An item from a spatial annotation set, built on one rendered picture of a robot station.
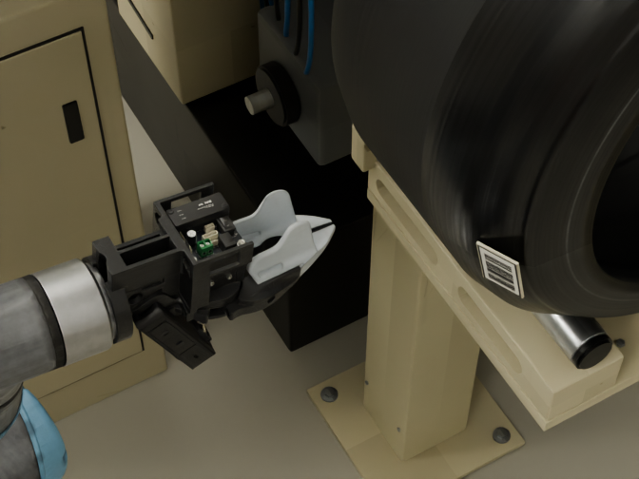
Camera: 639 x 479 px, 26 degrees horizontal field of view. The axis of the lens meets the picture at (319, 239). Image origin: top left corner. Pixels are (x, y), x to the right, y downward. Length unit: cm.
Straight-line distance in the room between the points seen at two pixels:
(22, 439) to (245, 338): 118
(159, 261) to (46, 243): 97
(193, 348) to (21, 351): 17
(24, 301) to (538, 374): 58
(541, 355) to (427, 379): 71
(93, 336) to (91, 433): 133
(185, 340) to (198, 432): 122
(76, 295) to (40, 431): 29
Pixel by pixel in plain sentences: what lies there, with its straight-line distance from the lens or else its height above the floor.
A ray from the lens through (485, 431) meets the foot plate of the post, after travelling 235.
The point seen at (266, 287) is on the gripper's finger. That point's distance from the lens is 111.
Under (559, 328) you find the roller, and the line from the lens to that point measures 138.
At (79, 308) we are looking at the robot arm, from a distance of 104.
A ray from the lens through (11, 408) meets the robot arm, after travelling 113.
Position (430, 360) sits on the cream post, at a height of 30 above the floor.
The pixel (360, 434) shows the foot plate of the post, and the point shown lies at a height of 1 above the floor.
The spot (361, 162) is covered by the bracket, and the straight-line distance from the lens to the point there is 155.
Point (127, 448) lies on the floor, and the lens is 235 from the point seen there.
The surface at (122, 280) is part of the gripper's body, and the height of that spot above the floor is 121.
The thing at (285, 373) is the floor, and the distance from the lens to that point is 240.
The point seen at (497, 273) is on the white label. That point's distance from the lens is 116.
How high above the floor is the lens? 206
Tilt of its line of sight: 53 degrees down
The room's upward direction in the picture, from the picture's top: straight up
